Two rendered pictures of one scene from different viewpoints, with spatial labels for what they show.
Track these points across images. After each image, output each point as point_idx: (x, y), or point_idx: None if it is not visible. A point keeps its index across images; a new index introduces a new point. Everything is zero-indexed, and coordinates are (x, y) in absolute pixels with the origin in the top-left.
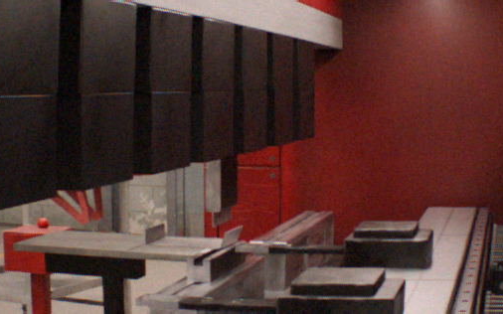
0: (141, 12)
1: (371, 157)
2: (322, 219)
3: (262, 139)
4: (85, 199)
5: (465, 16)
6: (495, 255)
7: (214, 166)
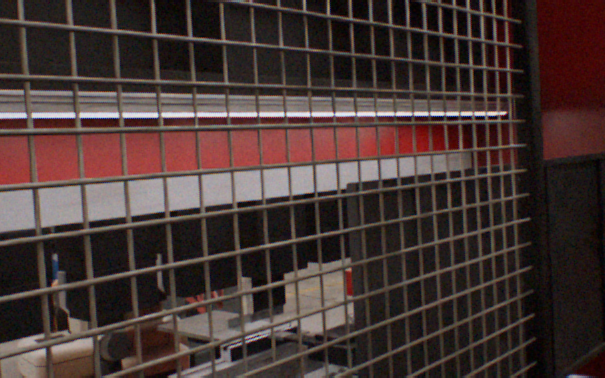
0: (75, 225)
1: None
2: None
3: (299, 263)
4: (201, 298)
5: (557, 141)
6: None
7: (248, 286)
